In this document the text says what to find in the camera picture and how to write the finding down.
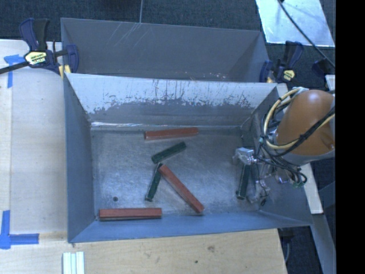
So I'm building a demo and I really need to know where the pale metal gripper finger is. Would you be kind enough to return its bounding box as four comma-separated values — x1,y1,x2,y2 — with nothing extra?
232,147,256,167
246,179,270,207

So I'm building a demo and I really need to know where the dark green flat block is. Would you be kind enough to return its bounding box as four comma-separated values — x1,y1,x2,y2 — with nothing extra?
151,141,188,165
144,162,164,202
235,164,253,201

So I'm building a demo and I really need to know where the red-brown flat block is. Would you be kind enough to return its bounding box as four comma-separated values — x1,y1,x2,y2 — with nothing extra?
157,164,205,215
98,207,163,221
143,126,200,142

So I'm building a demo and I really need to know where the grey metal bin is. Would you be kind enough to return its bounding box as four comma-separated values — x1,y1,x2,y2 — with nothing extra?
60,17,314,244

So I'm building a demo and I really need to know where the pale wood board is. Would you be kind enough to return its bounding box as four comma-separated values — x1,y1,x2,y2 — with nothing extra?
10,66,69,235

